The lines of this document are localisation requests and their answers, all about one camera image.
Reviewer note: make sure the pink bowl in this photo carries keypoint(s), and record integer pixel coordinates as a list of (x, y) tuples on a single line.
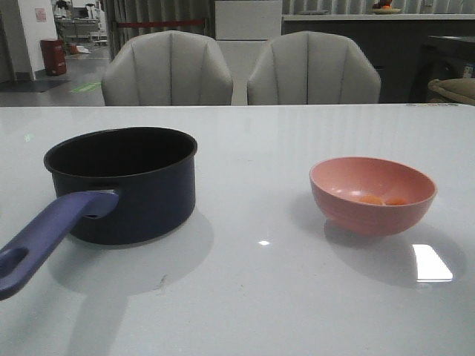
[(337, 184)]

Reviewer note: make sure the left grey chair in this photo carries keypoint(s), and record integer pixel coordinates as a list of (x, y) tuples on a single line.
[(170, 68)]

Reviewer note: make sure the wicker basket with cushion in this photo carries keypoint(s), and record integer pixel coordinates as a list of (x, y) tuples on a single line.
[(460, 91)]

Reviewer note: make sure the white cabinet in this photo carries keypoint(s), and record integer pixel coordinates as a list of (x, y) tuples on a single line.
[(241, 28)]

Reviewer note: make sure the fruit plate on counter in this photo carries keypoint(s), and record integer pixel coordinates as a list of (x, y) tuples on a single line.
[(384, 7)]

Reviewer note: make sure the grey chair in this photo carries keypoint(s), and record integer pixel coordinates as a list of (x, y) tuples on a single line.
[(170, 68), (312, 68)]

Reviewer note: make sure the dark counter with white top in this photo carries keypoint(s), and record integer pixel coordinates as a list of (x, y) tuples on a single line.
[(401, 47)]

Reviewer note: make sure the right grey chair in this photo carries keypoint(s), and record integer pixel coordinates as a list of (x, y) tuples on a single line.
[(312, 68)]

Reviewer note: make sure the orange ham piece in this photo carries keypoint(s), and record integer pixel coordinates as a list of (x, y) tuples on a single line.
[(395, 201), (371, 199)]

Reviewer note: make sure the red bin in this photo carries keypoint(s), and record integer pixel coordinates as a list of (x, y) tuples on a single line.
[(53, 56)]

